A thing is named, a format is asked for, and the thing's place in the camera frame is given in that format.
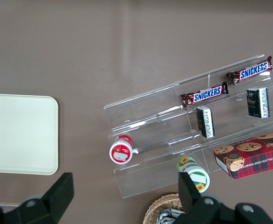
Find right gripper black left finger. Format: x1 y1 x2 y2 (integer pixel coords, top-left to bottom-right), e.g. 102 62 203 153
0 172 75 224

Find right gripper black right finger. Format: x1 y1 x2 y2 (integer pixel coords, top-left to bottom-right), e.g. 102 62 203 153
173 172 273 224

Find oval light wicker basket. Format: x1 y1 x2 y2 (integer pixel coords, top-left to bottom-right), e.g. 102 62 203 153
143 192 186 224

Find beige plastic tray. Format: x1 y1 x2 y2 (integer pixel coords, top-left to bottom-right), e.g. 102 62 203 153
0 93 59 176

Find green lidded yogurt cup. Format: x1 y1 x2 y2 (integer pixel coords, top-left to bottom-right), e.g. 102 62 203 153
176 156 211 194

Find stacked aluminium foil containers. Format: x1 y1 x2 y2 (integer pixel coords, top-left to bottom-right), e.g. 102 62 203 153
158 208 186 224

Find red lidded yogurt cup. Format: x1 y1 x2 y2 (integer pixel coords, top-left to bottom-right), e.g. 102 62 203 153
109 134 134 166

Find clear acrylic stepped shelf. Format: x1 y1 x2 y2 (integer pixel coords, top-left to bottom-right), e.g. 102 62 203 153
103 54 273 199

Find small black chocolate box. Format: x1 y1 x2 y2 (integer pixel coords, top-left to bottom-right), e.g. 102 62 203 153
195 105 215 139
246 87 271 119

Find red tartan cookie box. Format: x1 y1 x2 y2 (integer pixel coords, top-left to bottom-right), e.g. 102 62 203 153
213 128 273 180

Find Snickers chocolate bar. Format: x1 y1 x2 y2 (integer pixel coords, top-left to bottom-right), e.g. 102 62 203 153
225 56 273 86
180 81 229 111

